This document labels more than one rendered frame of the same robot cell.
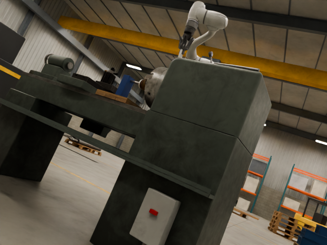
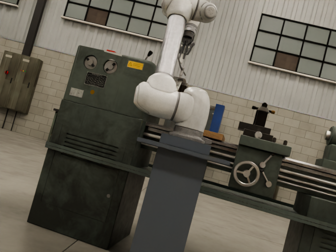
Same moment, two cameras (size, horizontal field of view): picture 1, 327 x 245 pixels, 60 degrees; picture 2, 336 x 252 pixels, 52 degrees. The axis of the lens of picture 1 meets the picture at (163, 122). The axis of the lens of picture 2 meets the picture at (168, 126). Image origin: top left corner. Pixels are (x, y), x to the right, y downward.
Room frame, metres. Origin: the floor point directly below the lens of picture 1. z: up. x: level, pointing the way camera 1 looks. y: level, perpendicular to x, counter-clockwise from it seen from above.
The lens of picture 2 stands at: (4.32, -0.71, 0.75)
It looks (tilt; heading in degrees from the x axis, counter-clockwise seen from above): 3 degrees up; 160
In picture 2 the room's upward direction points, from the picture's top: 15 degrees clockwise
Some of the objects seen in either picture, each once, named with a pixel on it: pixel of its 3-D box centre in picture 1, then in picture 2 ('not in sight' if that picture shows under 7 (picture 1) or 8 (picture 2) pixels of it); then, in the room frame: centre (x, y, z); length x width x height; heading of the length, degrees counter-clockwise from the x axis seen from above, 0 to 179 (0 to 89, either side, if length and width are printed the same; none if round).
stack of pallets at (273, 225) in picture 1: (290, 228); not in sight; (10.03, -5.52, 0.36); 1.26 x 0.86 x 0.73; 77
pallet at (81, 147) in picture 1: (83, 147); not in sight; (10.68, 2.33, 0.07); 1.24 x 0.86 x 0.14; 151
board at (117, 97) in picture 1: (124, 105); (202, 133); (2.15, 0.33, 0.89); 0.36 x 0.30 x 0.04; 148
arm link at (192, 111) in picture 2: not in sight; (192, 108); (2.68, -0.02, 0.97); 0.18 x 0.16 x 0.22; 79
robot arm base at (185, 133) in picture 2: not in sight; (191, 135); (2.69, 0.01, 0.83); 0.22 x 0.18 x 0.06; 67
